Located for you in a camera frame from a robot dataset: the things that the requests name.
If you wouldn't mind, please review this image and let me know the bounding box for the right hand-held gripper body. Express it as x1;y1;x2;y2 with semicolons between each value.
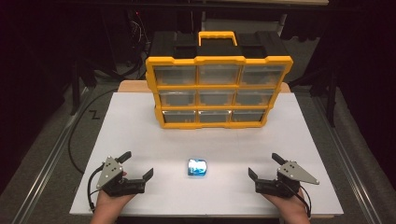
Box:
255;161;320;199

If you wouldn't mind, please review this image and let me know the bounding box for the light grey background box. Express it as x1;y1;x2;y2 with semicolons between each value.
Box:
202;18;286;34

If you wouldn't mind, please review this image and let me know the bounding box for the yellow and black organizer cabinet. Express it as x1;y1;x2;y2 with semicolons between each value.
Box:
145;30;294;130

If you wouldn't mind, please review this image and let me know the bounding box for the metal floor rail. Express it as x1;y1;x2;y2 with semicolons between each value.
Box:
12;87;92;224
311;92;379;224

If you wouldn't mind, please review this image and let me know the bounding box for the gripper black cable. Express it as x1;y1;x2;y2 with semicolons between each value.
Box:
87;164;106;213
298;185;313;218

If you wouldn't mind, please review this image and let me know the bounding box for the shiny blue packet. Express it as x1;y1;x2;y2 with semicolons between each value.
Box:
187;158;207;177

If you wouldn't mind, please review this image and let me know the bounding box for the grid of clear drawers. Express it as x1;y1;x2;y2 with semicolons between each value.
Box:
153;64;286;123

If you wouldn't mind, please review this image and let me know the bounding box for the person's right hand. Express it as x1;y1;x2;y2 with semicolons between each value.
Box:
261;189;311;218

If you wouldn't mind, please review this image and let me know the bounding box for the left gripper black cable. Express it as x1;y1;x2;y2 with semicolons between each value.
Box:
87;164;106;213

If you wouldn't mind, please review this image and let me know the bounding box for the clear plastic organizer drawer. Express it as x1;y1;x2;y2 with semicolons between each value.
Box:
234;90;276;107

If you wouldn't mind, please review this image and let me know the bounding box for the black metal stand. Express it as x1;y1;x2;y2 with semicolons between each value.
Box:
69;59;97;116
289;64;339;128

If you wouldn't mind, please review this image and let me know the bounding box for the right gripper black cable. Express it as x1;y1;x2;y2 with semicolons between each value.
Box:
298;185;313;218

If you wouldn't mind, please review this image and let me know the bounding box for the long black floor cable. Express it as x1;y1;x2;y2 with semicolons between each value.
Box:
67;88;120;175

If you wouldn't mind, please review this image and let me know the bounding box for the person's left hand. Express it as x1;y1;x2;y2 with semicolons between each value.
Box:
93;171;138;216

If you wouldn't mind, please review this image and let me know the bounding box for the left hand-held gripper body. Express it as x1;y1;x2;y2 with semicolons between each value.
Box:
95;156;147;198

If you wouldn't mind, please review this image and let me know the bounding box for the bundle of background cables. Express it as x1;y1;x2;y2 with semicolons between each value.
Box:
125;8;150;68

